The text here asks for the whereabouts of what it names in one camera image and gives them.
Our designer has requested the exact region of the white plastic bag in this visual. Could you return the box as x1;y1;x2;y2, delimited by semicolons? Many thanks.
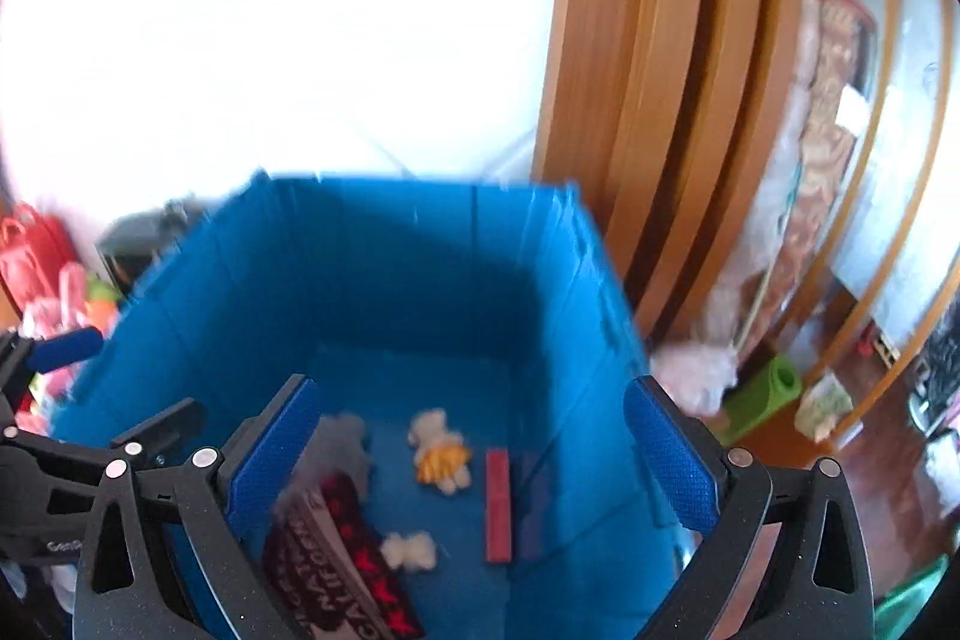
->
795;370;856;440

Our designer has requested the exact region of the wooden door frame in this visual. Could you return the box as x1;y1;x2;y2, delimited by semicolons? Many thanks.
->
532;0;807;341

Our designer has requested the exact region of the red white long box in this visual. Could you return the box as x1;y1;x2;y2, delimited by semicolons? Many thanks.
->
484;449;517;564

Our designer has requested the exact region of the red bear-shaped case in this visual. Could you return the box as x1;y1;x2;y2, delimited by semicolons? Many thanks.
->
0;203;76;311

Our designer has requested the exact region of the rolled patterned carpet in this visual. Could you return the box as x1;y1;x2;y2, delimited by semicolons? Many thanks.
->
739;0;878;348

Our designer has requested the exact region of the wood-framed glass partition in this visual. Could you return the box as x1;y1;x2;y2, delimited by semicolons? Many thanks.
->
825;0;960;386

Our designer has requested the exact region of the blue plastic crate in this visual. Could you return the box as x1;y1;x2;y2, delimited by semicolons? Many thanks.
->
49;171;706;640

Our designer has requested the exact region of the dark red printed pack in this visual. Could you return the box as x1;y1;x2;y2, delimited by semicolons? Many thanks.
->
261;471;427;640

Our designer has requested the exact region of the white teddy bear plush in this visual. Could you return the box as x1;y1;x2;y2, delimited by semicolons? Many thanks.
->
407;409;473;497

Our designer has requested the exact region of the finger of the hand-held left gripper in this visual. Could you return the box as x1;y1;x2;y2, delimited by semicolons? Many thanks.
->
0;325;106;390
0;396;207;485

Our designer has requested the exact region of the small white teddy plush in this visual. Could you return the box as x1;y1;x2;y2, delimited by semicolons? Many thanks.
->
379;530;437;573

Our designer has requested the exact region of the white fluffy cloth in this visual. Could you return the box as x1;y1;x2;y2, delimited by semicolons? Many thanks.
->
649;340;740;416

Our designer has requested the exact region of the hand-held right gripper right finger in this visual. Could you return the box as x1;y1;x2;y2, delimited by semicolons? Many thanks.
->
624;376;877;640

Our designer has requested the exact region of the black box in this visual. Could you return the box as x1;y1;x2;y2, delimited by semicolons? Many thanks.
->
96;201;200;296

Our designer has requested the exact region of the green bag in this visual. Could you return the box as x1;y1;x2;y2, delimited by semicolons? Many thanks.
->
874;554;950;640

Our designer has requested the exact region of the grey plush toy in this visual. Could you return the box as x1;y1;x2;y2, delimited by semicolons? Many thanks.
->
274;413;374;513

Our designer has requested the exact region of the green rolled mat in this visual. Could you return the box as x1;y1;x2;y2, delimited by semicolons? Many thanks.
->
720;353;802;442

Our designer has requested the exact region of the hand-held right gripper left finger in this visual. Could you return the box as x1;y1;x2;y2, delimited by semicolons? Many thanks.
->
73;374;322;640

